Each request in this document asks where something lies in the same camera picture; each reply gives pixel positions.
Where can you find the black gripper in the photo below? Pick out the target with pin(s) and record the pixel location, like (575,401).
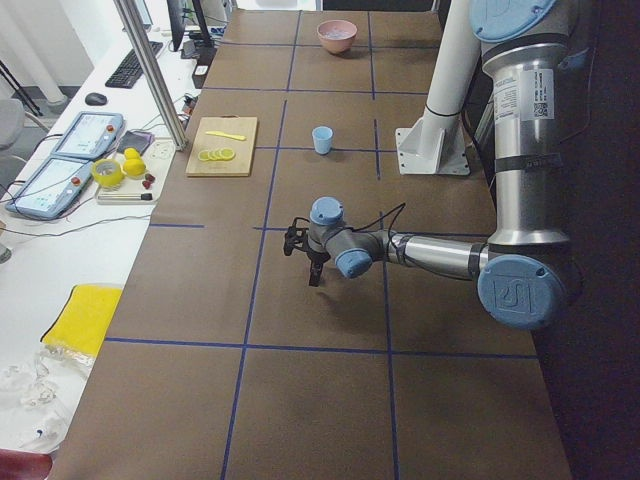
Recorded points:
(315,258)

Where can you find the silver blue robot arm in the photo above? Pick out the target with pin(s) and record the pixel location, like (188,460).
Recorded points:
(524,272)

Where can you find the light blue plastic cup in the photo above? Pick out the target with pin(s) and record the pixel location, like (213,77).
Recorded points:
(322,137)

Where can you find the wooden cutting board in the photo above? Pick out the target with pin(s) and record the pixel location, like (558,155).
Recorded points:
(241,164)

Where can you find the yellow plastic knife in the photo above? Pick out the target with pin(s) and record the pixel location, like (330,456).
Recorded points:
(222,134)

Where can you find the white tray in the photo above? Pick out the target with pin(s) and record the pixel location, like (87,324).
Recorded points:
(146,189)

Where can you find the yellow tape roll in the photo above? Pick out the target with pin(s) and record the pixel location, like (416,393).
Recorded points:
(107,173)

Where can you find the pink bowl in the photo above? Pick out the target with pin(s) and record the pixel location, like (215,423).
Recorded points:
(336,36)

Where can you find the yellow cloth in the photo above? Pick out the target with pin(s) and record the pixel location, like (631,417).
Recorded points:
(82,324)

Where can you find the teach pendant upper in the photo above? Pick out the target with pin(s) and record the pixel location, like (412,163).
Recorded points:
(90,135)

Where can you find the teach pendant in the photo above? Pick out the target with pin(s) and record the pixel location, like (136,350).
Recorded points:
(90,135)
(52,188)

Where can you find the black keyboard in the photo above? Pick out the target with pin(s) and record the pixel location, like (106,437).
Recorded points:
(127,73)

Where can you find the teach pendant lower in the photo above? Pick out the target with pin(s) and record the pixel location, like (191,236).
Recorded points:
(52,188)

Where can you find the black computer mouse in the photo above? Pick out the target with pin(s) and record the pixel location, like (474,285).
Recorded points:
(95,99)

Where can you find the clear plastic bag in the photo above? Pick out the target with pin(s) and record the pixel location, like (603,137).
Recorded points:
(39,398)

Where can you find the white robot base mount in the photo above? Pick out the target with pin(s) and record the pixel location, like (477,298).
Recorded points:
(435,144)

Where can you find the aluminium frame post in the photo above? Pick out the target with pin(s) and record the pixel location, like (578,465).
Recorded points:
(133,26)

